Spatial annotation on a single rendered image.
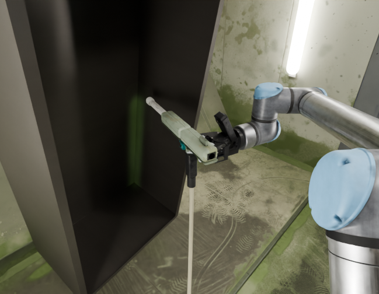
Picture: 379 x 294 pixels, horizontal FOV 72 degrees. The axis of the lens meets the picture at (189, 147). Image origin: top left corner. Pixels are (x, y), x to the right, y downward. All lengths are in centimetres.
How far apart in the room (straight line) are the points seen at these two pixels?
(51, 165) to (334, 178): 55
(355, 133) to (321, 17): 183
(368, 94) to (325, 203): 203
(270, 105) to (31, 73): 69
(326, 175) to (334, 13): 204
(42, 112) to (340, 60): 218
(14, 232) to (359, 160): 190
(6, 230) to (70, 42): 136
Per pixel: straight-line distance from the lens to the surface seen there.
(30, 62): 52
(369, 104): 244
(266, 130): 96
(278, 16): 257
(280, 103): 94
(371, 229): 42
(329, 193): 43
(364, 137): 65
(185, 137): 80
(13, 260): 208
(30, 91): 54
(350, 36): 238
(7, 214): 202
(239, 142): 92
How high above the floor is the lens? 157
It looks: 32 degrees down
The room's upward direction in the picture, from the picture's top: straight up
